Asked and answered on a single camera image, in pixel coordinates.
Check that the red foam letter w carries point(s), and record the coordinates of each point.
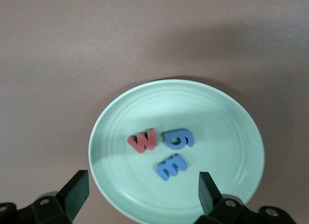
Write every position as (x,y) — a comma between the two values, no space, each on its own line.
(142,140)

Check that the blue foam letter g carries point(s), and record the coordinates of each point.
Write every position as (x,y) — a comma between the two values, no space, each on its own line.
(179,139)

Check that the green plate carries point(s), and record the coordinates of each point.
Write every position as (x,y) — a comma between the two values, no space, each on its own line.
(217,137)

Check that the blue foam letter m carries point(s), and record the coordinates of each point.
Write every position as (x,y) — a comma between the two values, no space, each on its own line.
(171,167)

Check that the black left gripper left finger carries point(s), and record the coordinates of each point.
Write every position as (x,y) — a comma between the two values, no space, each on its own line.
(60,204)

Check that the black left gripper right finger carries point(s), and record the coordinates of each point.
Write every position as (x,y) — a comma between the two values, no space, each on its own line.
(217,209)

